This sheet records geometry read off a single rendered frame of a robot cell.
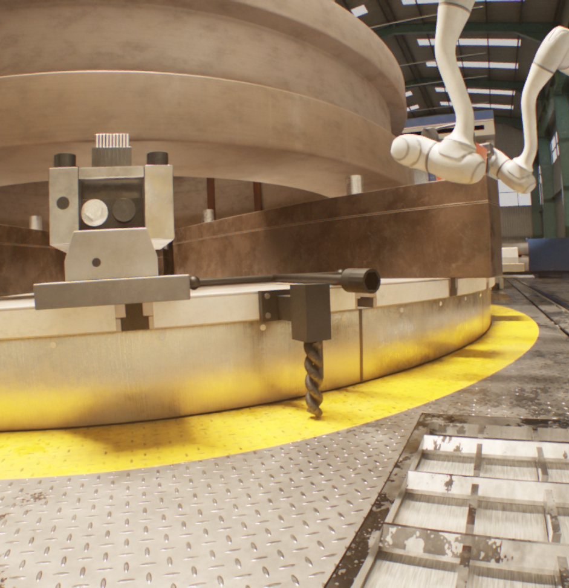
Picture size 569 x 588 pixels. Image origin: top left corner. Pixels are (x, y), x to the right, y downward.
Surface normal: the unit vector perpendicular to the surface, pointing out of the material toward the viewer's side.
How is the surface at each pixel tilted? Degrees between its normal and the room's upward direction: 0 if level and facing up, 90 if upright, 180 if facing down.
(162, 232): 90
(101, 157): 90
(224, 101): 90
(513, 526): 3
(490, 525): 5
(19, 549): 0
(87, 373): 90
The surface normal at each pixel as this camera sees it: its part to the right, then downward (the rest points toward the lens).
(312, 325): 0.46, 0.05
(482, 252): -0.73, 0.08
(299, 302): -0.88, 0.07
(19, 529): -0.04, -1.00
